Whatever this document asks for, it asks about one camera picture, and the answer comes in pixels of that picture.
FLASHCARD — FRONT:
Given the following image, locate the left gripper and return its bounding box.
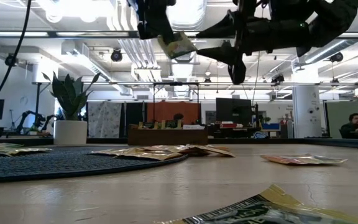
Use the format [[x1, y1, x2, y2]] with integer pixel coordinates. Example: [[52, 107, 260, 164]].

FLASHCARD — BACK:
[[135, 0, 178, 46]]

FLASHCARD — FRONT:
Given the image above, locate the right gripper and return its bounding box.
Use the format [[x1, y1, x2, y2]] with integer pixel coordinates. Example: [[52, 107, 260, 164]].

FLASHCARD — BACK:
[[196, 0, 310, 85]]

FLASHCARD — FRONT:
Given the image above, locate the yellow black-banded tea bag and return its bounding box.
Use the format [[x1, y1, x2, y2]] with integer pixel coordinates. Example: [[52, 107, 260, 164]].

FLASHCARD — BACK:
[[156, 30, 198, 60]]

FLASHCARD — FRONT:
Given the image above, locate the green lemon tea bag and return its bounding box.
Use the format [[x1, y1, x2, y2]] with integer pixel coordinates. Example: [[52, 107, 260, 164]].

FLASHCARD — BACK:
[[0, 141, 25, 149], [158, 183, 358, 224], [161, 119, 182, 130]]

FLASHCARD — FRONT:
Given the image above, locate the yellow dark tea bag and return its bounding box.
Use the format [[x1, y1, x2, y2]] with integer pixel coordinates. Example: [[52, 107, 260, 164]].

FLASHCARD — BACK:
[[137, 121, 160, 130]]

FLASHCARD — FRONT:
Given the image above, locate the wooden tea organizer box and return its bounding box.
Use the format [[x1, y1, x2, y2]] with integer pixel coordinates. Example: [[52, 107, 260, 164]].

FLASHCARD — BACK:
[[127, 123, 209, 147]]

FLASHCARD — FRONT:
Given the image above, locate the red green tea bag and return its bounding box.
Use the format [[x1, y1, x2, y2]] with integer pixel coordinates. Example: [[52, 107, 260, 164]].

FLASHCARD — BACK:
[[259, 153, 349, 166]]

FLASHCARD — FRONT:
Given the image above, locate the black computer monitor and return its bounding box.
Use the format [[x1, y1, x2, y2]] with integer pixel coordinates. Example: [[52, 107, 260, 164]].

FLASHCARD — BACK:
[[215, 97, 253, 127]]

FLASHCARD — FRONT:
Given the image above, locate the orange partition panel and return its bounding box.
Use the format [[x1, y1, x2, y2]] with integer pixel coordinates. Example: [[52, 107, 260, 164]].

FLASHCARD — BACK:
[[147, 100, 201, 126]]

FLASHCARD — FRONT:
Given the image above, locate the patterned white cloth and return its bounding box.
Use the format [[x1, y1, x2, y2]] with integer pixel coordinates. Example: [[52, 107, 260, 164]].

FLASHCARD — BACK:
[[87, 101, 123, 139]]

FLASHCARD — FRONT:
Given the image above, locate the white round pillar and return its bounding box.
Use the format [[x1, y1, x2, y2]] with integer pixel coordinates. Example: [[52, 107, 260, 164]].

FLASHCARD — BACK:
[[291, 85, 323, 139]]

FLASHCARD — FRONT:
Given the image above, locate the green partition panel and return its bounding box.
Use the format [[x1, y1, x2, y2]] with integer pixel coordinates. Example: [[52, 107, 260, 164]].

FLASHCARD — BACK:
[[324, 100, 358, 140]]

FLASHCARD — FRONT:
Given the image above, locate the snake plant in white pot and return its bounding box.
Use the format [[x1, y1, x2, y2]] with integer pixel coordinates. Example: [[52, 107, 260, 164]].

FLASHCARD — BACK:
[[41, 72, 101, 146]]

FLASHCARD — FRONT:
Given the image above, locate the round dark woven placemat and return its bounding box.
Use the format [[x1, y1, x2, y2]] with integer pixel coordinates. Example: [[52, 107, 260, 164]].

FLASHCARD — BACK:
[[0, 145, 189, 184]]

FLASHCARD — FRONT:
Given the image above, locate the black metal stand frame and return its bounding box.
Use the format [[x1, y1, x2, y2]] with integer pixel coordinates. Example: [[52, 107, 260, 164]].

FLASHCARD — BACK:
[[152, 81, 201, 125]]

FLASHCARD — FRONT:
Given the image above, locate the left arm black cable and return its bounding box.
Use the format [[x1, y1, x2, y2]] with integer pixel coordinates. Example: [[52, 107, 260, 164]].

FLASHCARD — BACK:
[[0, 0, 33, 118]]

